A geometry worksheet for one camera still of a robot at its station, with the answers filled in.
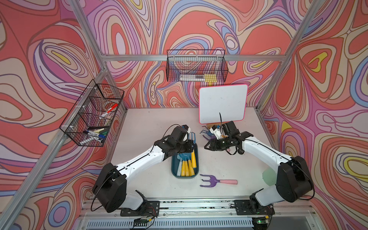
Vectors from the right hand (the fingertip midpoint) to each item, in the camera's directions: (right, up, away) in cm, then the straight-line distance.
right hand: (209, 150), depth 83 cm
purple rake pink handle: (+3, -18, -1) cm, 18 cm away
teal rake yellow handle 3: (-11, -11, -1) cm, 15 cm away
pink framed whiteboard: (+18, +32, +16) cm, 40 cm away
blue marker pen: (-63, +12, -12) cm, 65 cm away
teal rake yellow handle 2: (-13, -11, +1) cm, 17 cm away
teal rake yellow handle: (-15, -5, +5) cm, 17 cm away
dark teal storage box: (-21, -10, +3) cm, 24 cm away
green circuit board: (-36, -33, -13) cm, 51 cm away
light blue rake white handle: (-18, -5, +7) cm, 20 cm away
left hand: (-8, +3, -4) cm, 9 cm away
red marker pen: (-53, +25, -7) cm, 59 cm away
